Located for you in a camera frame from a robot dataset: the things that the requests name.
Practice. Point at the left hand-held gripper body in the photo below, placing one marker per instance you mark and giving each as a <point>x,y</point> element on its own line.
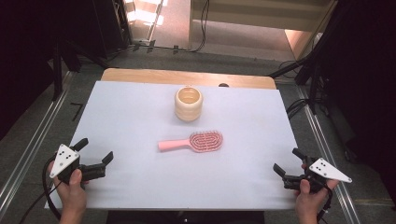
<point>63,160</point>

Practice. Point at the metal stand pole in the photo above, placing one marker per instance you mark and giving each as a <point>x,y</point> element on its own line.
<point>154,21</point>

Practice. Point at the black table grommet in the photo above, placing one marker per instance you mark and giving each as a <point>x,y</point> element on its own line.
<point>223,85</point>

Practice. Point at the pink hairbrush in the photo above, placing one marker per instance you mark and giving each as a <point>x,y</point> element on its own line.
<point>205,141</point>

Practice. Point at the white table board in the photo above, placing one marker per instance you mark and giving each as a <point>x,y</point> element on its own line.
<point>134,124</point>

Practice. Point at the black metal stand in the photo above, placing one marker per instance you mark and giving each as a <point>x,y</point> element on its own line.
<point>314,68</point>
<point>57,68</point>

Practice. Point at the person's left hand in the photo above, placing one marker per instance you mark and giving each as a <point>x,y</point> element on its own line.
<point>73,194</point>

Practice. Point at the beige wooden cabinet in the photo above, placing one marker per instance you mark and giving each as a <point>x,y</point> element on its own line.
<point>249,18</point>

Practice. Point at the cream ribbed cup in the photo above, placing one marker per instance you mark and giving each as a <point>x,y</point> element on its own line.
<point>188,109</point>

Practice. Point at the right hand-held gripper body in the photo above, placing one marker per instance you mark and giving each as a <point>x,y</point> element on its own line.
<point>327,170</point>

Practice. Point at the person's right hand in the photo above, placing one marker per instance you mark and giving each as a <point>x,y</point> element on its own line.
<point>308,200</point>

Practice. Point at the metal floor rail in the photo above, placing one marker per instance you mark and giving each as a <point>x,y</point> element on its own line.
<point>330,161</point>
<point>34,140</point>

